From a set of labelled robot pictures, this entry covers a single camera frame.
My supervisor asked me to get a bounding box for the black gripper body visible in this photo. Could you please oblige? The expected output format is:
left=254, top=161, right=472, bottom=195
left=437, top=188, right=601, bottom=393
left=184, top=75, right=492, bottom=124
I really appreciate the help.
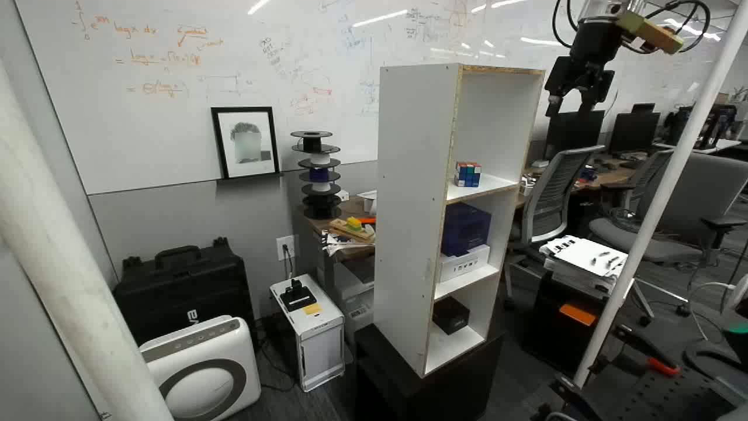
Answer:
left=543, top=21, right=626, bottom=104

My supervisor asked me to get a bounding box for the small blue object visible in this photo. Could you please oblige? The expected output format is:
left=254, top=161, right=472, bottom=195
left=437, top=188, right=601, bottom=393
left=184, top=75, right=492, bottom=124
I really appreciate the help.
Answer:
left=454, top=160, right=485, bottom=189

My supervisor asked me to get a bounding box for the black computer monitor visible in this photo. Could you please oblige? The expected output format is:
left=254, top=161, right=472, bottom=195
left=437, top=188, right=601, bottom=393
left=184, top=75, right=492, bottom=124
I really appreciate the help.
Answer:
left=659, top=105, right=695, bottom=147
left=607, top=111, right=661, bottom=157
left=543, top=109, right=607, bottom=161

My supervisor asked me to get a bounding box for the grey mesh office chair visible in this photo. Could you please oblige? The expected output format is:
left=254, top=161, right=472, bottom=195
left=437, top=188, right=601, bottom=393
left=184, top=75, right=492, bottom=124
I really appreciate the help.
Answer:
left=503, top=143, right=607, bottom=264

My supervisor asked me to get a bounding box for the thin white pole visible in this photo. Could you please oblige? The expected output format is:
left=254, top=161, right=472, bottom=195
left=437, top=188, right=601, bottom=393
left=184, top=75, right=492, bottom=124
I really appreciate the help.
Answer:
left=570, top=0, right=748, bottom=392

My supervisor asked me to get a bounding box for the grey wide office chair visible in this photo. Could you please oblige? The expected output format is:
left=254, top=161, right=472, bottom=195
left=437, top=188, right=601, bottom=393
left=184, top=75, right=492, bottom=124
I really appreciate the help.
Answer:
left=584, top=147, right=748, bottom=329

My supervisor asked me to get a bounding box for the dark blue box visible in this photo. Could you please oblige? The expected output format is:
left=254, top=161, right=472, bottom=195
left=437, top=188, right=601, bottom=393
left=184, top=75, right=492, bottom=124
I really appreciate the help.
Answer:
left=439, top=201, right=493, bottom=261

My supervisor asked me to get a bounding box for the white keypad device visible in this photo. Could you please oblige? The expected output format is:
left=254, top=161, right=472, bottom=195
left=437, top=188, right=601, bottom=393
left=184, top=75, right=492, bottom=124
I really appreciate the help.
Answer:
left=538, top=232, right=631, bottom=301

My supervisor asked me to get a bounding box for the tall white shelf unit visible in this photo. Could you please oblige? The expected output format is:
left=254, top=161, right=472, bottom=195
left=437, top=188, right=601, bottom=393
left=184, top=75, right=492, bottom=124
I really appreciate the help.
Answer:
left=371, top=63, right=547, bottom=381

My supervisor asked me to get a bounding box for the flat white box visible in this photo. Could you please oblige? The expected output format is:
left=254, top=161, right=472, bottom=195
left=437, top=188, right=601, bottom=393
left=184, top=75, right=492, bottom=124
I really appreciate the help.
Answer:
left=437, top=242, right=493, bottom=283

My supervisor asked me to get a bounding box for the white mug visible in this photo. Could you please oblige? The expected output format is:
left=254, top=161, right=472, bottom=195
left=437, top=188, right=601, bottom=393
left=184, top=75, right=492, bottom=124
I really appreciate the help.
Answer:
left=355, top=188, right=379, bottom=216

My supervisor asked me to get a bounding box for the orange label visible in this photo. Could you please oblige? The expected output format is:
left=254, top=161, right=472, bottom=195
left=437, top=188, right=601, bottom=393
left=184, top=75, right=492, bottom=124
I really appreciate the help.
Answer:
left=556, top=301, right=601, bottom=331

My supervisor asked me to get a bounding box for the black cart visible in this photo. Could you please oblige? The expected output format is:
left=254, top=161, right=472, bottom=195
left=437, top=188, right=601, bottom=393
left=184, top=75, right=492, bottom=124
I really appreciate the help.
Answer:
left=518, top=268, right=626, bottom=372

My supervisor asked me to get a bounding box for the small black box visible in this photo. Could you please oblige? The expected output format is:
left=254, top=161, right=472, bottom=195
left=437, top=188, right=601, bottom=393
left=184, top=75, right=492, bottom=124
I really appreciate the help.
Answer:
left=432, top=296, right=472, bottom=338

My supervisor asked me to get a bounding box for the blue filament spool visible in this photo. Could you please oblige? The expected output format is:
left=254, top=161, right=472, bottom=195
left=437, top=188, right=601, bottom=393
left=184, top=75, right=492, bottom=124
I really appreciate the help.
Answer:
left=298, top=157, right=343, bottom=192

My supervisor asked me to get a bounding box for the empty black filament spool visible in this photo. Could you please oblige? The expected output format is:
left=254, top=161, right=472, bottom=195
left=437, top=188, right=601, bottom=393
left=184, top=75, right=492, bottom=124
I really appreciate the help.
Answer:
left=291, top=129, right=336, bottom=157

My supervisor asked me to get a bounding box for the full black filament spool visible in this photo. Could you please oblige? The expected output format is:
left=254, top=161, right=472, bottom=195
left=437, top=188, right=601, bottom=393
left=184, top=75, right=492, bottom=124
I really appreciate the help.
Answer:
left=300, top=188, right=347, bottom=222

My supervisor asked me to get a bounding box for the brown wooden desk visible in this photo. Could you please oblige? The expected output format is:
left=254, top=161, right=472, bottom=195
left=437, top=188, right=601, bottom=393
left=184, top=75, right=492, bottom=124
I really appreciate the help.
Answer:
left=298, top=195, right=379, bottom=334

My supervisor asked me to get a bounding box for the black chair armrest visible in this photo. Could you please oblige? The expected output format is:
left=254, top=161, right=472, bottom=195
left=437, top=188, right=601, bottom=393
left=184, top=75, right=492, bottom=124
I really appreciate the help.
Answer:
left=681, top=309, right=748, bottom=407

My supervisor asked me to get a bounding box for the black framed portrait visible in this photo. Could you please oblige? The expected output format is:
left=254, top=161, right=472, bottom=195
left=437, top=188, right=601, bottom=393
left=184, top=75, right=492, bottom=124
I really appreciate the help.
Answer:
left=209, top=105, right=282, bottom=184

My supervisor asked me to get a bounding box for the black stand cabinet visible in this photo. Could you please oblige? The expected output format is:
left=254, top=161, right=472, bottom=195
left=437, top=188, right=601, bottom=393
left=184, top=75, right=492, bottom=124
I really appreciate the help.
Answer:
left=351, top=323, right=508, bottom=421

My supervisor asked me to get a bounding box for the black gadget with stick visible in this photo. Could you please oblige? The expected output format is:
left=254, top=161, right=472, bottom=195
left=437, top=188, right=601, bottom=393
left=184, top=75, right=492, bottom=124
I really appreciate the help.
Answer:
left=278, top=275, right=321, bottom=315

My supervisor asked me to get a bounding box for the small white computer case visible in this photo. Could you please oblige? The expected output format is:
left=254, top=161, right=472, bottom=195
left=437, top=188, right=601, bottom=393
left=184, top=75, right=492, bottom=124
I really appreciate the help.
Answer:
left=270, top=271, right=348, bottom=396

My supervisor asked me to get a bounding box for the black hard carrying case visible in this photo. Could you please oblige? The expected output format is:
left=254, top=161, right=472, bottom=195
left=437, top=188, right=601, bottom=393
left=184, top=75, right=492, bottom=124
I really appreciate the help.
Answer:
left=112, top=237, right=257, bottom=347

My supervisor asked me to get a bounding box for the white air purifier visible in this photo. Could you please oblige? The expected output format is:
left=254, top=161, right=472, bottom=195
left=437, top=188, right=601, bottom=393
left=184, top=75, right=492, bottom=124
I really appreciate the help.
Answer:
left=139, top=315, right=265, bottom=421

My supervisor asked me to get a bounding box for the thick white pole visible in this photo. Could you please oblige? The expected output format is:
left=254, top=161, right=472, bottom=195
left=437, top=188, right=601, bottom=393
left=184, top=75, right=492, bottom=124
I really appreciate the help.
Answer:
left=0, top=58, right=176, bottom=421

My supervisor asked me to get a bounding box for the tan wrist camera box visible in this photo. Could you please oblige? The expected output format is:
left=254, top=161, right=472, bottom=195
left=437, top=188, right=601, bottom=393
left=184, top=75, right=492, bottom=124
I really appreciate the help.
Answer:
left=617, top=8, right=687, bottom=57

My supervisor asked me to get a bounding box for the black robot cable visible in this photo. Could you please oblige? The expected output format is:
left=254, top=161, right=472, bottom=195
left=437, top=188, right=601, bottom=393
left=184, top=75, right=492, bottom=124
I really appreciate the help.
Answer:
left=644, top=0, right=713, bottom=57

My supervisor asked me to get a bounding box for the orange handled tool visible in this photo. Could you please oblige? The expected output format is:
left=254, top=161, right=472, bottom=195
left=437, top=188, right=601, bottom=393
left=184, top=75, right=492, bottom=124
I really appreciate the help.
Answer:
left=607, top=320, right=682, bottom=381

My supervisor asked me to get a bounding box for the white wall outlet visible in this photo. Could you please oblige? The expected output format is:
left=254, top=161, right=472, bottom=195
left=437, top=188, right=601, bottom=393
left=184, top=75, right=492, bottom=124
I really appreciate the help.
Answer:
left=274, top=234, right=300, bottom=262

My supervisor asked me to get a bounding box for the large wall whiteboard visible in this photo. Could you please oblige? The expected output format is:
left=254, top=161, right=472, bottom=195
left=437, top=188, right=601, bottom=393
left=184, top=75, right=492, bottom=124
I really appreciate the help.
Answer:
left=15, top=0, right=748, bottom=198

